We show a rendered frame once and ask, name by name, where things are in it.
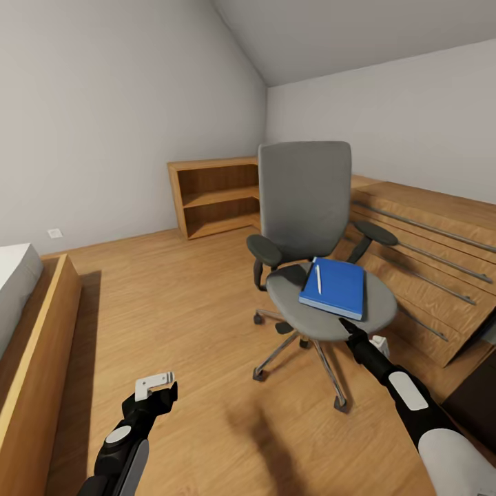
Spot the swivel chair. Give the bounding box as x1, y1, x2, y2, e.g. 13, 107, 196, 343
246, 140, 398, 413

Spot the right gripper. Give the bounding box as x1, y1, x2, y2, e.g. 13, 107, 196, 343
338, 318, 383, 370

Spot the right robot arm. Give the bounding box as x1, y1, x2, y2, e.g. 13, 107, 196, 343
338, 318, 496, 496

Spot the folder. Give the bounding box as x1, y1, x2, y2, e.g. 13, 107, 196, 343
298, 257, 363, 320

